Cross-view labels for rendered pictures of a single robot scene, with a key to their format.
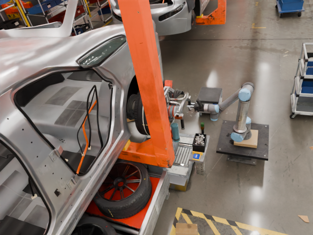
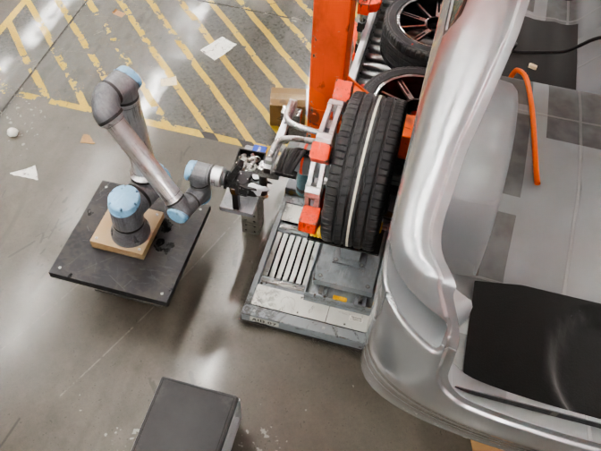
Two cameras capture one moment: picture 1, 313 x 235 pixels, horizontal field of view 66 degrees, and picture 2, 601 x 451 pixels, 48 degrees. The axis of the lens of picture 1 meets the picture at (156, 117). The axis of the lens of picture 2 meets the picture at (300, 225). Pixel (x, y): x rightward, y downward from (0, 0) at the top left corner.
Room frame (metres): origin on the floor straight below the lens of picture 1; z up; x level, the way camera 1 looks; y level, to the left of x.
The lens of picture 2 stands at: (4.17, -0.74, 3.04)
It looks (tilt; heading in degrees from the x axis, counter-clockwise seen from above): 54 degrees down; 165
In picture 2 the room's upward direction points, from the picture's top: 3 degrees clockwise
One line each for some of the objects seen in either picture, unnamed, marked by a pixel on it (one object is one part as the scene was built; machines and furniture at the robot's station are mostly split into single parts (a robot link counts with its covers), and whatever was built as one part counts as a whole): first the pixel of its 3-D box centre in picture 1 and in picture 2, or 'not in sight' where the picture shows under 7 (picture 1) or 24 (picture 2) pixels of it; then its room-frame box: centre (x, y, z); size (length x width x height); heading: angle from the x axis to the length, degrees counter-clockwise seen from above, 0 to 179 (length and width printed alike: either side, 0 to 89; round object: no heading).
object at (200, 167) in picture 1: (200, 161); (251, 203); (1.95, -0.43, 0.21); 0.10 x 0.10 x 0.42; 63
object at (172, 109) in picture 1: (173, 110); (310, 159); (2.26, -0.21, 0.85); 0.21 x 0.14 x 0.14; 63
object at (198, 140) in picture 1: (199, 142); (248, 171); (1.99, -0.45, 0.51); 0.20 x 0.14 x 0.13; 155
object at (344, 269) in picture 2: not in sight; (352, 242); (2.37, 0.01, 0.32); 0.40 x 0.30 x 0.28; 153
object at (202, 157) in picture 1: (200, 147); (249, 180); (1.98, -0.44, 0.44); 0.43 x 0.17 x 0.03; 153
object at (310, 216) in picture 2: not in sight; (308, 219); (2.58, -0.28, 0.85); 0.09 x 0.08 x 0.07; 153
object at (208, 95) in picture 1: (209, 102); (186, 442); (3.14, -0.92, 0.17); 0.43 x 0.36 x 0.34; 153
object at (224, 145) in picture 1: (242, 145); (137, 254); (2.12, -1.05, 0.15); 0.60 x 0.60 x 0.30; 63
